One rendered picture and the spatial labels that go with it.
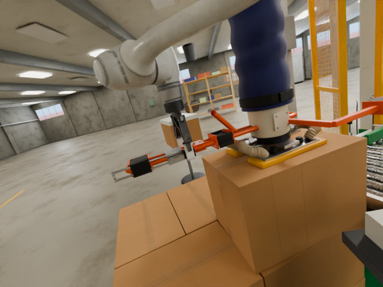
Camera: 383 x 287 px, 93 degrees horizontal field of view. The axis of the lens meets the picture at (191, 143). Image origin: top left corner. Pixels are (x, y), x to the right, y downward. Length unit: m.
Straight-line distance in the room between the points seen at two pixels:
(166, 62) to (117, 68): 0.18
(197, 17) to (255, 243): 0.76
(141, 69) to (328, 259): 1.11
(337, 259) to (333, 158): 0.53
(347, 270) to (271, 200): 0.68
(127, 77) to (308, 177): 0.73
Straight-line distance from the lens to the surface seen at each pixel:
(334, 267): 1.24
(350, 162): 0.99
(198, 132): 2.46
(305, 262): 1.06
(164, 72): 0.64
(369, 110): 0.90
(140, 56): 0.52
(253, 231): 0.79
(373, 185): 1.50
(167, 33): 0.49
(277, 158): 0.80
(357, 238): 0.80
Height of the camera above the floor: 1.29
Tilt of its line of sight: 15 degrees down
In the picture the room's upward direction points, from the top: 14 degrees counter-clockwise
